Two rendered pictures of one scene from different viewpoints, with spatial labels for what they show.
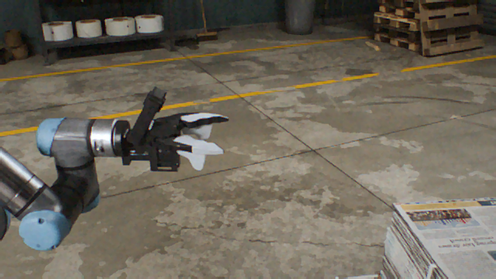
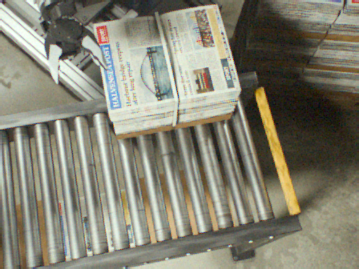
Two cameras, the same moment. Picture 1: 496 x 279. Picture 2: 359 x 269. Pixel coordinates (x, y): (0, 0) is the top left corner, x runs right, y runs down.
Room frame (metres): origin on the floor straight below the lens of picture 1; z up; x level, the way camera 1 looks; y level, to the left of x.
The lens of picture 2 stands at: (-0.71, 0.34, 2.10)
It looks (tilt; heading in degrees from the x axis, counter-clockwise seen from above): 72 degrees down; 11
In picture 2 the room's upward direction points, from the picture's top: 3 degrees clockwise
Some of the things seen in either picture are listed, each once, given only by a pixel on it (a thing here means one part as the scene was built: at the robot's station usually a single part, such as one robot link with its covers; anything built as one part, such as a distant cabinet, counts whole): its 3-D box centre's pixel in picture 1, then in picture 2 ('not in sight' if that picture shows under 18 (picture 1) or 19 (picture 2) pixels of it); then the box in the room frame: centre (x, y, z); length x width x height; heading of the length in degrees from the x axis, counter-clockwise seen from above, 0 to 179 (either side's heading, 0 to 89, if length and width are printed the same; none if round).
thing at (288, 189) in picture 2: not in sight; (276, 148); (-0.21, 0.07, 0.81); 0.43 x 0.03 x 0.02; 25
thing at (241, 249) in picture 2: not in sight; (256, 240); (-0.43, -0.01, 0.34); 0.06 x 0.06 x 0.68; 25
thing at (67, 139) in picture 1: (70, 139); not in sight; (0.79, 0.34, 1.21); 0.11 x 0.08 x 0.09; 88
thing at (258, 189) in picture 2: not in sight; (248, 153); (-0.23, 0.15, 0.77); 0.47 x 0.05 x 0.05; 25
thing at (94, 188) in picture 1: (75, 187); not in sight; (0.77, 0.33, 1.11); 0.11 x 0.08 x 0.11; 178
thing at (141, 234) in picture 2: not in sight; (131, 175); (-0.40, 0.50, 0.77); 0.47 x 0.05 x 0.05; 25
